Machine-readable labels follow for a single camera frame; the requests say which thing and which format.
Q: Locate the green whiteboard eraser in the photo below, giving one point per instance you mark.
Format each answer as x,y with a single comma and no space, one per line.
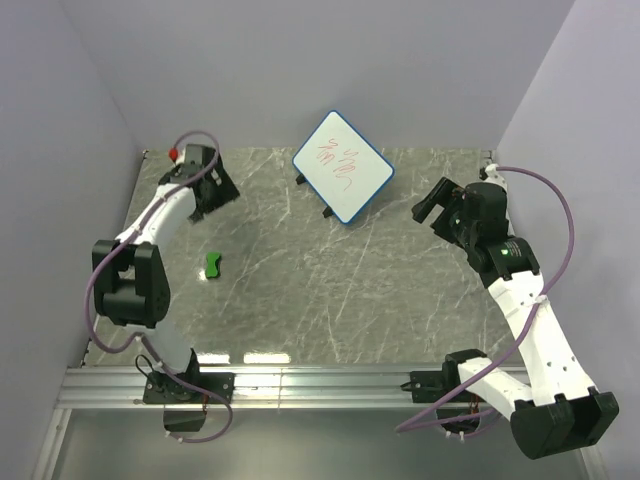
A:
212,267

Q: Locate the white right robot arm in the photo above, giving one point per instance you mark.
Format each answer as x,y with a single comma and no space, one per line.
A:
559,408

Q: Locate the aluminium mounting rail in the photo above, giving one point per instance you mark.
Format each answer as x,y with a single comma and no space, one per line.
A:
375,386

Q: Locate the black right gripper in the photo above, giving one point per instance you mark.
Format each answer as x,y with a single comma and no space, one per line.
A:
440,195

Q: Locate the blue framed whiteboard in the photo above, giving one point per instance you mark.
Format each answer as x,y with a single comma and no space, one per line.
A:
342,167

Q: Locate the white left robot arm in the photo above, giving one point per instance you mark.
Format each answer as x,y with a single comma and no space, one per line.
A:
129,284

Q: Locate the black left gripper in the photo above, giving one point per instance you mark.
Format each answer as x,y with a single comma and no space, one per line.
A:
224,192

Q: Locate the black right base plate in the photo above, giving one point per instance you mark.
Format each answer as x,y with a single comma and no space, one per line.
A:
425,386

